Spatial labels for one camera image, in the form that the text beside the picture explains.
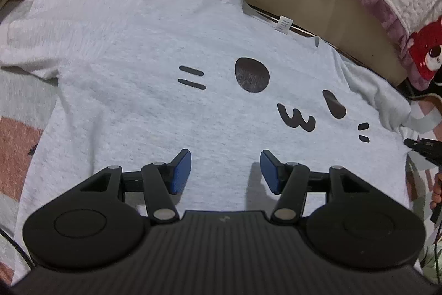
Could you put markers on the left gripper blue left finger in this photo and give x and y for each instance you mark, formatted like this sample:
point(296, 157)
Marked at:
point(176, 173)

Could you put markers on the light green garment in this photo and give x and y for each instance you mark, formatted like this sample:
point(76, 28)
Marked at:
point(431, 263)

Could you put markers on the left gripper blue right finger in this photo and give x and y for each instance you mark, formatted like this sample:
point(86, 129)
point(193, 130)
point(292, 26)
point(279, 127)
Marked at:
point(273, 171)

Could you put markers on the light grey cat-face t-shirt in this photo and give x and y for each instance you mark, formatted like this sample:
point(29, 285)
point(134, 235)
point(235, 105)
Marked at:
point(172, 101)

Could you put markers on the person's right hand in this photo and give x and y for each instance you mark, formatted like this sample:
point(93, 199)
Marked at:
point(436, 192)

